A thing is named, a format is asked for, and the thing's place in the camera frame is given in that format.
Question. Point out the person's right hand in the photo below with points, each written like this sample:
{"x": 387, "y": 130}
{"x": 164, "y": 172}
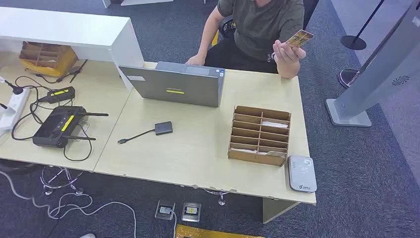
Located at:
{"x": 197, "y": 60}

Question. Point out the pale patterned room key card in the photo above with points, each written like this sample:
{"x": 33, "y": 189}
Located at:
{"x": 274, "y": 153}

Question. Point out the white power strip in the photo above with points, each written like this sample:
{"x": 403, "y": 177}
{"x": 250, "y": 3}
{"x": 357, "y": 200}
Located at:
{"x": 14, "y": 108}

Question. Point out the small chrome chair foot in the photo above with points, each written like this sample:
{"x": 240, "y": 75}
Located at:
{"x": 221, "y": 199}

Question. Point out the person's left hand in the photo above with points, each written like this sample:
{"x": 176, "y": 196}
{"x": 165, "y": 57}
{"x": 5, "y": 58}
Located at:
{"x": 288, "y": 54}

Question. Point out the person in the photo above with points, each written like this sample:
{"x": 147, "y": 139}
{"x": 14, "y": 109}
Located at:
{"x": 262, "y": 26}

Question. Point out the yellow floor sheet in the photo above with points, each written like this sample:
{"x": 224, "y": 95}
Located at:
{"x": 203, "y": 233}

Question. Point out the chrome stanchion base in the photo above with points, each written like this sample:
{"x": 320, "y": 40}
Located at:
{"x": 346, "y": 78}

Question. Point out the white card in organizer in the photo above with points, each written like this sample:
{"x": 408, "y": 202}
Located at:
{"x": 275, "y": 124}
{"x": 244, "y": 150}

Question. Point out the small black plug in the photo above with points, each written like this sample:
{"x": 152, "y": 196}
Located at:
{"x": 3, "y": 105}

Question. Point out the white desk shelf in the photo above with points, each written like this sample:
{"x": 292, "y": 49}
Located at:
{"x": 65, "y": 29}

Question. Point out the gold patterned ID card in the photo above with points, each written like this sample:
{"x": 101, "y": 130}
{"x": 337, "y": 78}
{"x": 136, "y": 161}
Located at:
{"x": 300, "y": 37}

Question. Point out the large chrome chair base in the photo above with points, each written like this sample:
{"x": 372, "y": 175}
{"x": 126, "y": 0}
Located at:
{"x": 67, "y": 177}

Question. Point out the grey kiosk stand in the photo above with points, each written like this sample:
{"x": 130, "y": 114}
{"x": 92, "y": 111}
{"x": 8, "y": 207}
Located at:
{"x": 377, "y": 78}

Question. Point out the black power brick yellow label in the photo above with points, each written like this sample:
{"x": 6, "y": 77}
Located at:
{"x": 60, "y": 94}

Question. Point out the grey laptop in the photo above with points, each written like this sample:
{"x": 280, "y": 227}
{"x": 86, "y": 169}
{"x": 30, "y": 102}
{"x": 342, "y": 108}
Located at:
{"x": 177, "y": 85}

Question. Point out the black remote controller with antennas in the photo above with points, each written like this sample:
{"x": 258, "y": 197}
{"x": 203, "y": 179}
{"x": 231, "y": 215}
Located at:
{"x": 55, "y": 126}

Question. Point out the white shoe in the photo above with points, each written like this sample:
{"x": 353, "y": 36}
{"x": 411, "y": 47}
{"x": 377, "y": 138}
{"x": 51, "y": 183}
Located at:
{"x": 87, "y": 236}

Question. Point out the white furniture base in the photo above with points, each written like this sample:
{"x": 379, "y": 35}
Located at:
{"x": 144, "y": 2}

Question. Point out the wooden slotted card organizer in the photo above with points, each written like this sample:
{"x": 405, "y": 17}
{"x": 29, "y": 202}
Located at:
{"x": 249, "y": 157}

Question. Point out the black stanchion post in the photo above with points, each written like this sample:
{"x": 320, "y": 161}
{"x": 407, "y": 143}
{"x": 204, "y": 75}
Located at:
{"x": 353, "y": 42}

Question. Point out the person's left forearm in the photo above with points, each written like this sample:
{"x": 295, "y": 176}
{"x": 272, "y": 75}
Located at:
{"x": 288, "y": 70}

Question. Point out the small black tripod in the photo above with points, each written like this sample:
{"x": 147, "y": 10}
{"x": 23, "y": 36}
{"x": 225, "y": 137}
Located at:
{"x": 75, "y": 70}

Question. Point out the floor outlet with white plug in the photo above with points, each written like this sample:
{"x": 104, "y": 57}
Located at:
{"x": 165, "y": 210}

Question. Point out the beige desk side panel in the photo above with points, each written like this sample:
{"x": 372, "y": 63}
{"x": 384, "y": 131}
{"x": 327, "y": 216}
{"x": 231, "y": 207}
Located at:
{"x": 274, "y": 210}

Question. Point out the wooden organizer in yellow box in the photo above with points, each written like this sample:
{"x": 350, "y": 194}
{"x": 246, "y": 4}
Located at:
{"x": 49, "y": 59}

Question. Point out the floor outlet with yellow label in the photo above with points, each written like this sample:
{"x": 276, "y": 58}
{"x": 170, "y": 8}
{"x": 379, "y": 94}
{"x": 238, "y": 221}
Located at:
{"x": 191, "y": 212}

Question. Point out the grey white card reader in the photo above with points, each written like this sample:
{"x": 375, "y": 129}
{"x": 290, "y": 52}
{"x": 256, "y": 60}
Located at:
{"x": 302, "y": 174}

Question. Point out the person's right forearm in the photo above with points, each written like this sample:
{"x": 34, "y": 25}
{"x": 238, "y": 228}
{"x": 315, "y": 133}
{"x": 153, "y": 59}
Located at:
{"x": 206, "y": 37}

